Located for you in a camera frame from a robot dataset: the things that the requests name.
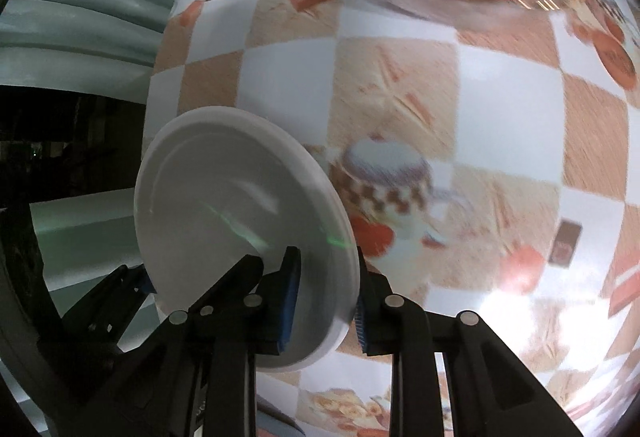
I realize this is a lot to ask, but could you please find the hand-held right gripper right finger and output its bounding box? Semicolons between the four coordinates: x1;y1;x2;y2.
354;248;585;437

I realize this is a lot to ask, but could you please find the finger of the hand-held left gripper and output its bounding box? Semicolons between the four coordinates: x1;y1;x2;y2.
60;264;156;358

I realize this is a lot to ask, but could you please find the white plate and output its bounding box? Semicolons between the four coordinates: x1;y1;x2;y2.
134;106;360;373

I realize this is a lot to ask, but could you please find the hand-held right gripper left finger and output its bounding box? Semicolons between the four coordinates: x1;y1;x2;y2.
107;244;303;437

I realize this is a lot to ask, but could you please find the checkered printed tablecloth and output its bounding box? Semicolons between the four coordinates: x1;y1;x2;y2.
142;0;640;437

